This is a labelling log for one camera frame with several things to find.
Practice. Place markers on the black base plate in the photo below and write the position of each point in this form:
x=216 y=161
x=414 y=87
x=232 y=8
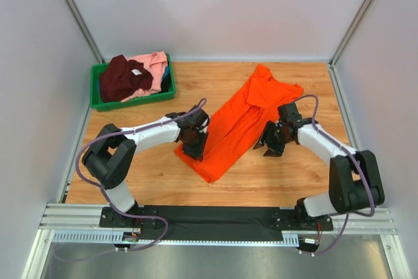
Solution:
x=216 y=222

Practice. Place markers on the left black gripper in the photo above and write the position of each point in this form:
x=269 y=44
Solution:
x=194 y=147

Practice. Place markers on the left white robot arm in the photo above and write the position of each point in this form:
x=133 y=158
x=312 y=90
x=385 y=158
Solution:
x=109 y=157

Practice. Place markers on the left aluminium frame post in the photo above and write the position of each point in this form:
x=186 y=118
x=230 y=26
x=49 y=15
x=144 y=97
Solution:
x=92 y=45

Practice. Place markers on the pink t shirt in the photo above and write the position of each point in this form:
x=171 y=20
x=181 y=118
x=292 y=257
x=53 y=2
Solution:
x=155 y=63

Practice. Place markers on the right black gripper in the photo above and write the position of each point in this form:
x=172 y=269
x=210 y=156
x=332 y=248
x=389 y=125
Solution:
x=271 y=138

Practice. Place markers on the right aluminium frame post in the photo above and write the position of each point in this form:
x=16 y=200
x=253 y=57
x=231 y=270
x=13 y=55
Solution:
x=351 y=30

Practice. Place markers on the aluminium frame post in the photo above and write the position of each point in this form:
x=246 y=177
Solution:
x=92 y=45
x=351 y=30

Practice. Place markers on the green plastic bin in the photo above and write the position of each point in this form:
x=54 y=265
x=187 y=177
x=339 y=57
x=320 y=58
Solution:
x=95 y=102

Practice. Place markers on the grey slotted cable duct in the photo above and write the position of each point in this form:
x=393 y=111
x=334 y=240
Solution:
x=124 y=237

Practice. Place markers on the orange t shirt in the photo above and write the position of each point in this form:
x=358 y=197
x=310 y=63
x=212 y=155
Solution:
x=238 y=124

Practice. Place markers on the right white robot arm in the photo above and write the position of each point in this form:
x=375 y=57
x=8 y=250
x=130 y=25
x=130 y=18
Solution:
x=354 y=178

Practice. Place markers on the blue t shirt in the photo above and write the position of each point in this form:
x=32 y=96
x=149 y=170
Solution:
x=166 y=73

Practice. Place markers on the maroon t shirt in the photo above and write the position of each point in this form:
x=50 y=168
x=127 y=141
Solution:
x=122 y=78

